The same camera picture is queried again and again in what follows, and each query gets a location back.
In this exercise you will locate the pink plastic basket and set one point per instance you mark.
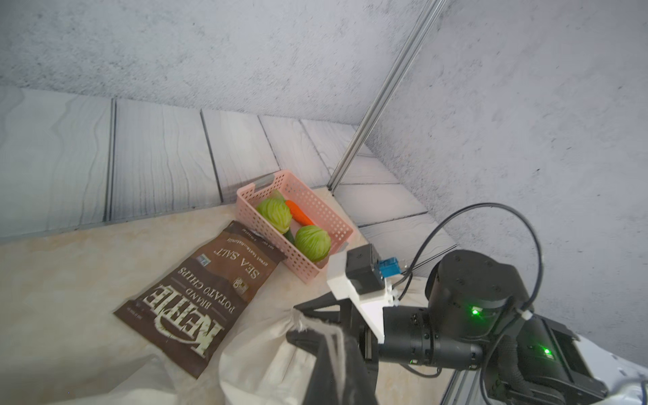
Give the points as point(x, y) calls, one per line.
point(287, 186)

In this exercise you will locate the small beige cloth bag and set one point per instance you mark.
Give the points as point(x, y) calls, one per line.
point(142, 381)

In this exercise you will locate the brown Kettle chips bag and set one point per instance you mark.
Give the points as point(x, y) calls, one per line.
point(188, 313)

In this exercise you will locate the green cabbage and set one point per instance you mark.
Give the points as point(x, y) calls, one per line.
point(277, 213)
point(313, 242)

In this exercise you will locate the green cabbage front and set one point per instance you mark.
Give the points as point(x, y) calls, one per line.
point(313, 242)

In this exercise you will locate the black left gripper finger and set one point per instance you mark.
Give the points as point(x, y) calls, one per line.
point(345, 371)

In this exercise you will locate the green cabbage back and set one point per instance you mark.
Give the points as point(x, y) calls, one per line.
point(277, 213)

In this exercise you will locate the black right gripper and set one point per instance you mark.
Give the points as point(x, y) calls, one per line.
point(471, 298)

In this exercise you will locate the orange carrot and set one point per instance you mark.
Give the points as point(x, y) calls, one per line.
point(298, 214)

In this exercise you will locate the right aluminium frame post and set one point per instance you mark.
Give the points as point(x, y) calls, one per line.
point(430, 14)

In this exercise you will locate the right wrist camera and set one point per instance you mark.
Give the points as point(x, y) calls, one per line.
point(361, 276)

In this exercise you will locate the beige drawstring soil bag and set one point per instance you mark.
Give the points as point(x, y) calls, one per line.
point(260, 366)

